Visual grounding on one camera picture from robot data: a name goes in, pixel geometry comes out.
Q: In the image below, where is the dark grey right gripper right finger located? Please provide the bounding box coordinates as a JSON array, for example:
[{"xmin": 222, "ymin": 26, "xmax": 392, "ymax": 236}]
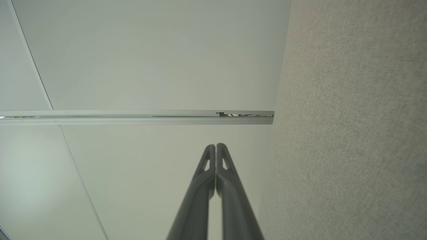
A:
[{"xmin": 216, "ymin": 143, "xmax": 265, "ymax": 240}]

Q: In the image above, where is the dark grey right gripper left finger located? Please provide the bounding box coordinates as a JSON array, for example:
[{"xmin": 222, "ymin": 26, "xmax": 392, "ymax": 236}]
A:
[{"xmin": 166, "ymin": 144, "xmax": 217, "ymax": 240}]

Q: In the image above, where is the white ceiling track rail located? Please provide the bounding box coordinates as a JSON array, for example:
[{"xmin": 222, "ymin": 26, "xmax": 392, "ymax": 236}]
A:
[{"xmin": 0, "ymin": 110, "xmax": 275, "ymax": 126}]

